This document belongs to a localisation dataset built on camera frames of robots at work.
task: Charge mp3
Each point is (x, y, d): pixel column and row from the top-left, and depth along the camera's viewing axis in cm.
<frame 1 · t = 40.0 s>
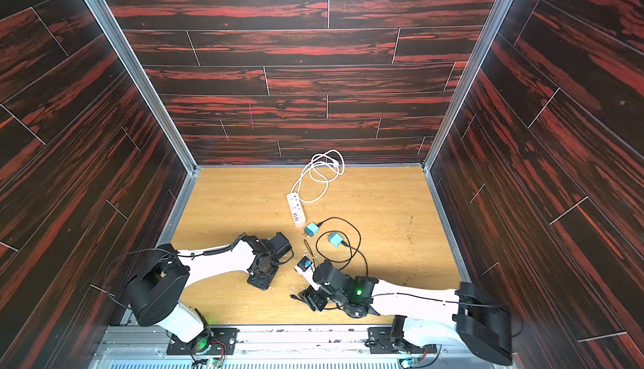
left hand: (278, 278, 88), fingers open
right hand: (308, 282, 80), fingers open
white power strip: (296, 210, 104), point 3 cm above the table
teal charger near strip: (311, 229, 98), point 3 cm above the table

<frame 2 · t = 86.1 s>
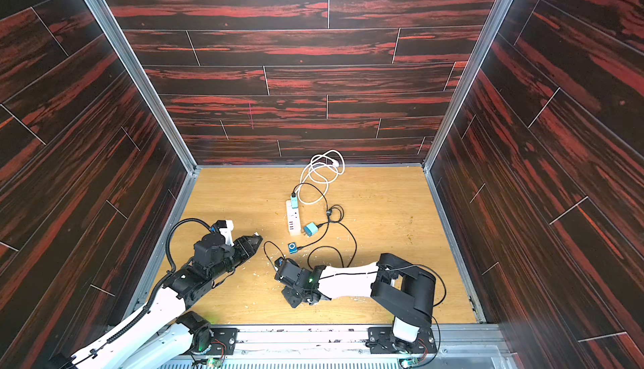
left hand: (262, 240, 79), fingers open
right hand: (293, 287, 86), fingers closed
blue mp3 player: (293, 247, 95), on the table
the other named things where they were.

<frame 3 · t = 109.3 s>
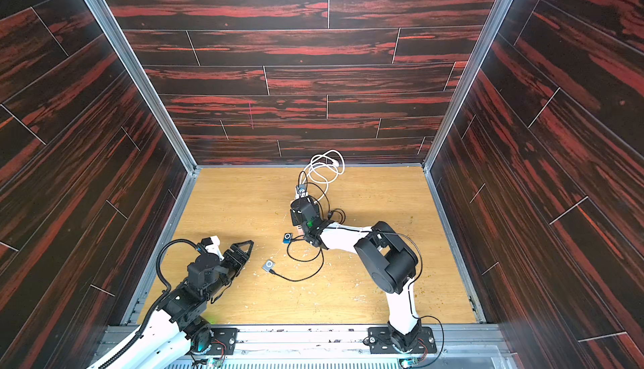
left hand: (253, 248, 80), fingers open
right hand: (305, 201, 95), fingers open
blue mp3 player: (288, 238, 97), on the table
grey small mp3 player: (267, 265, 90), on the table
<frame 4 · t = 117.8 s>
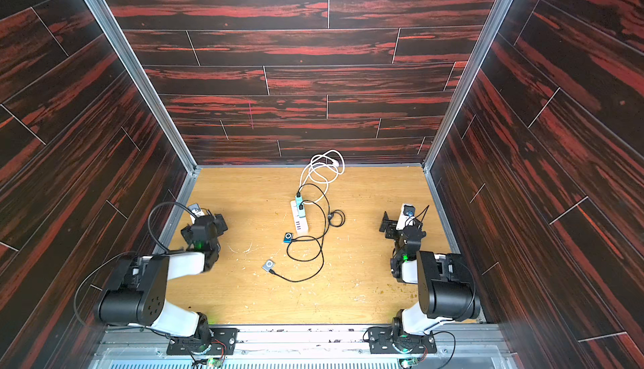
left hand: (206, 219, 93), fingers open
right hand: (404, 214, 92), fingers open
